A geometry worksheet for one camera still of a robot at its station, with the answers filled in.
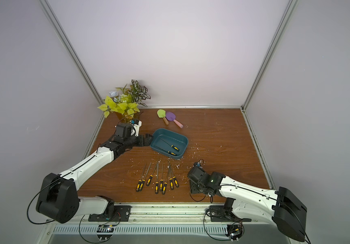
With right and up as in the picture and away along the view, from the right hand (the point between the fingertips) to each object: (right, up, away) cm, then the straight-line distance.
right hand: (192, 184), depth 80 cm
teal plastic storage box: (-9, +21, +21) cm, 31 cm away
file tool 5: (-23, +2, +6) cm, 24 cm away
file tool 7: (-17, 0, +4) cm, 17 cm away
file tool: (-10, +17, +16) cm, 25 cm away
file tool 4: (-27, 0, +4) cm, 28 cm away
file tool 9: (-12, +1, +4) cm, 13 cm away
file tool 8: (-15, -1, +3) cm, 15 cm away
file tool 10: (-9, +1, +4) cm, 10 cm away
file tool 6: (-20, -1, +3) cm, 20 cm away
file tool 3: (-29, 0, +4) cm, 30 cm away
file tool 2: (-14, +15, +15) cm, 25 cm away
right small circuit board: (+19, -18, -10) cm, 28 cm away
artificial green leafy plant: (-43, +48, +20) cm, 68 cm away
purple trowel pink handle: (-14, +38, +35) cm, 53 cm away
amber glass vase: (-45, +36, +27) cm, 64 cm away
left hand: (-24, +25, +6) cm, 36 cm away
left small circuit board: (-43, -18, -8) cm, 47 cm away
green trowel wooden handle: (-22, +40, +38) cm, 59 cm away
